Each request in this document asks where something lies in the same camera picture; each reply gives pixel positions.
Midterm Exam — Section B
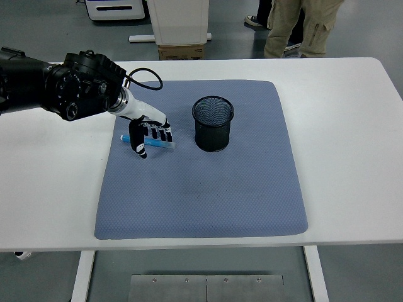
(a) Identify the blue-grey textured mat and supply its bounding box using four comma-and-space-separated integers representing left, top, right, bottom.
94, 80, 309, 240

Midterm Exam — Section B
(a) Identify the grey metal plate with screws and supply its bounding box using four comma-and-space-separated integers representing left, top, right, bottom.
206, 274, 286, 302
127, 274, 208, 302

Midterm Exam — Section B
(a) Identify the white appliance with black slot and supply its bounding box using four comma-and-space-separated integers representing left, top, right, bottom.
84, 0, 147, 21

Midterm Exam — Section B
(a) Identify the white cabinet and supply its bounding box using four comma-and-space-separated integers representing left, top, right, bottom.
147, 0, 210, 46

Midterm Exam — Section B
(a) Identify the blue marker pen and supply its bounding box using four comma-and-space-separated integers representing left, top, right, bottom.
119, 134, 176, 152

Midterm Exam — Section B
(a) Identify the person in khaki trousers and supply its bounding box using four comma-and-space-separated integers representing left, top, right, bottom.
263, 0, 344, 59

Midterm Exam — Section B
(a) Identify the white table leg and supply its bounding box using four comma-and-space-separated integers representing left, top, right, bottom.
303, 245, 330, 302
70, 250, 96, 302

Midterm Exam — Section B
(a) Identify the black mesh pen holder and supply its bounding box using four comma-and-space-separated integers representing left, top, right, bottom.
192, 96, 236, 154

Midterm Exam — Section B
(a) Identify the white base bar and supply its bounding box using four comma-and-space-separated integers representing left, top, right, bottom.
128, 32, 215, 43

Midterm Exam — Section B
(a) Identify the cardboard box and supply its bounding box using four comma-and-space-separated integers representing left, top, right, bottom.
157, 43, 206, 61

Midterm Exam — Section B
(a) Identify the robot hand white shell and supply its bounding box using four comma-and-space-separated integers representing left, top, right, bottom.
118, 92, 174, 160

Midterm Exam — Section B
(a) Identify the person in dark trousers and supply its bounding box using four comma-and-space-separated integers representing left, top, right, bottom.
244, 0, 275, 30

